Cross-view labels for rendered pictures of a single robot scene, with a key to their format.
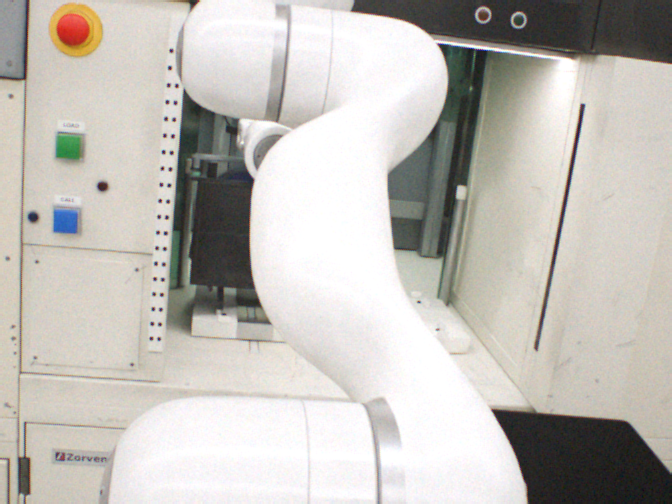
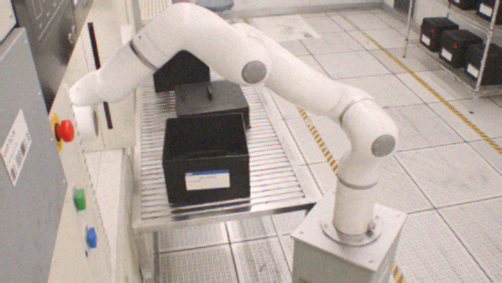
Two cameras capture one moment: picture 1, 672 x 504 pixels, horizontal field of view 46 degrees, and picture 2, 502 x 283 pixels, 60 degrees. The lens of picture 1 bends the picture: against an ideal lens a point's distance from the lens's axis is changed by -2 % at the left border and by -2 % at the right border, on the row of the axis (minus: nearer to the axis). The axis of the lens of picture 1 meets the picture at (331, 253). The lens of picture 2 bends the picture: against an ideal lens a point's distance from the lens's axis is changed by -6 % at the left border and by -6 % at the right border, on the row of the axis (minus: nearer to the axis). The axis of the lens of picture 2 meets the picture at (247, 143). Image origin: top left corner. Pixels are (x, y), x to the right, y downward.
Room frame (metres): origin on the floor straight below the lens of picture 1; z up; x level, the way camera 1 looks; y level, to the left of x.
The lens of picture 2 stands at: (0.72, 1.03, 1.74)
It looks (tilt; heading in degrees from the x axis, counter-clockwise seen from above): 33 degrees down; 269
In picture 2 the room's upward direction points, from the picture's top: 2 degrees counter-clockwise
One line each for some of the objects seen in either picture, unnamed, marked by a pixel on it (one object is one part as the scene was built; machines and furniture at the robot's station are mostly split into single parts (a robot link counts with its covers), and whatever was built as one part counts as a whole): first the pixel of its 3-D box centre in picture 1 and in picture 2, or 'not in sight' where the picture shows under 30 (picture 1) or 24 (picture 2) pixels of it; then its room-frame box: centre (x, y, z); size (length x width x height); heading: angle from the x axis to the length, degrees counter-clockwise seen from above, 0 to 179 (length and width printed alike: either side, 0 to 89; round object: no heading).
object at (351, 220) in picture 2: not in sight; (354, 201); (0.40, -0.02, 0.85); 0.19 x 0.19 x 0.18
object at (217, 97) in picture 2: not in sight; (210, 102); (0.85, -0.73, 0.83); 0.29 x 0.29 x 0.13; 10
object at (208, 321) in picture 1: (253, 308); not in sight; (1.38, 0.13, 0.89); 0.22 x 0.21 x 0.04; 9
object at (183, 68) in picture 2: not in sight; (178, 55); (1.02, -1.14, 0.89); 0.29 x 0.29 x 0.25; 11
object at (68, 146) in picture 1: (69, 146); (79, 200); (1.04, 0.36, 1.20); 0.03 x 0.02 x 0.03; 99
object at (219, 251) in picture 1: (258, 207); not in sight; (1.38, 0.14, 1.08); 0.24 x 0.20 x 0.32; 99
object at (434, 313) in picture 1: (399, 318); not in sight; (1.42, -0.14, 0.89); 0.22 x 0.21 x 0.04; 9
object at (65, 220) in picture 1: (66, 220); (90, 237); (1.04, 0.36, 1.10); 0.03 x 0.02 x 0.03; 99
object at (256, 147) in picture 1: (277, 151); (69, 125); (1.13, 0.09, 1.21); 0.13 x 0.09 x 0.08; 9
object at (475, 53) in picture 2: not in sight; (487, 64); (-1.29, -2.26, 0.31); 0.30 x 0.28 x 0.26; 97
